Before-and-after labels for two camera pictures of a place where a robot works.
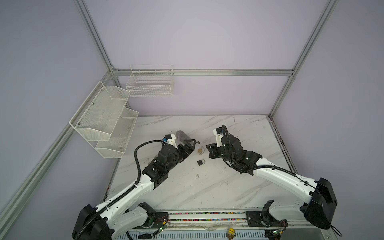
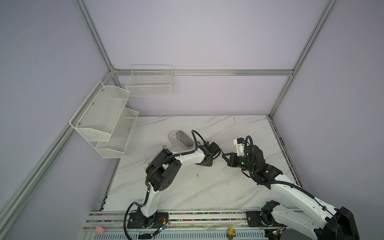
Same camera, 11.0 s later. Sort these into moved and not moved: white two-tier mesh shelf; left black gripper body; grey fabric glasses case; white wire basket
Moved: left black gripper body
Not moved: grey fabric glasses case; white two-tier mesh shelf; white wire basket
